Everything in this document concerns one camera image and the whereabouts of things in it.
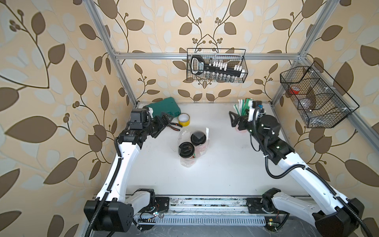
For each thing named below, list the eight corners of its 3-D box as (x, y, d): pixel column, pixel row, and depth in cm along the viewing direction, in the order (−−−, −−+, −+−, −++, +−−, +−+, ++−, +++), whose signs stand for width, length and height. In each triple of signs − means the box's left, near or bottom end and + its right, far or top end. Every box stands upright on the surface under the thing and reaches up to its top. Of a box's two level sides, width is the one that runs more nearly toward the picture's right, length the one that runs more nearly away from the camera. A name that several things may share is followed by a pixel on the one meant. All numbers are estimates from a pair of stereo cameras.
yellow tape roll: (177, 126, 108) (177, 123, 105) (178, 116, 114) (178, 113, 112) (189, 126, 108) (189, 123, 105) (189, 116, 114) (189, 113, 112)
